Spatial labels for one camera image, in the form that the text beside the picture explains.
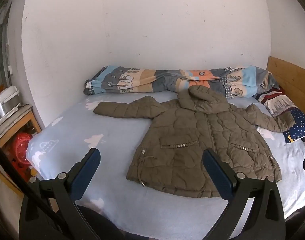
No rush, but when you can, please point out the bed with light blue sheet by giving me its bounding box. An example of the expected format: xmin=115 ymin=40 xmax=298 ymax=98
xmin=26 ymin=90 xmax=305 ymax=238

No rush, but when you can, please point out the star and stripe print pillow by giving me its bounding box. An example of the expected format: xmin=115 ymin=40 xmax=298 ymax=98
xmin=254 ymin=87 xmax=305 ymax=144

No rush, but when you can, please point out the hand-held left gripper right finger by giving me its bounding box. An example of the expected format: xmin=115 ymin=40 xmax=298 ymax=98
xmin=202 ymin=148 xmax=286 ymax=240

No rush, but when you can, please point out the wooden headboard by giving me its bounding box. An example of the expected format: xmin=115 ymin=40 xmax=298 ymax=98
xmin=267 ymin=56 xmax=305 ymax=119

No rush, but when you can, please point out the red plastic basket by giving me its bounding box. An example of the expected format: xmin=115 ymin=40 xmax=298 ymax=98
xmin=11 ymin=133 xmax=33 ymax=178

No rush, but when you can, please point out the person's dark trouser leg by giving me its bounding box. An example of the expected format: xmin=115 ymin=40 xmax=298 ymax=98
xmin=75 ymin=205 xmax=148 ymax=240

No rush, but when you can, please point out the olive quilted hooded jacket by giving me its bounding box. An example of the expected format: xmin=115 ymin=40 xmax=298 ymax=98
xmin=93 ymin=85 xmax=296 ymax=198

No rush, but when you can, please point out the wooden side table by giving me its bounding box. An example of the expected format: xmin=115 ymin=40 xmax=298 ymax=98
xmin=0 ymin=104 xmax=42 ymax=150

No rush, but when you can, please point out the black cable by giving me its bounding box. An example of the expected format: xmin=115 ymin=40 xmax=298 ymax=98
xmin=0 ymin=137 xmax=75 ymax=240

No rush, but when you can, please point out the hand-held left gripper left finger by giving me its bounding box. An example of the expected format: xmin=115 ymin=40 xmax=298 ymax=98
xmin=19 ymin=148 xmax=103 ymax=240

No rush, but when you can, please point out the rolled patchwork print quilt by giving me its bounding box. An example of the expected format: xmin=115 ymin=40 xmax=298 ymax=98
xmin=83 ymin=65 xmax=280 ymax=98

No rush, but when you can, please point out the white rice cooker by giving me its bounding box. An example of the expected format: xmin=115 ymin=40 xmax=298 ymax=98
xmin=0 ymin=85 xmax=21 ymax=125

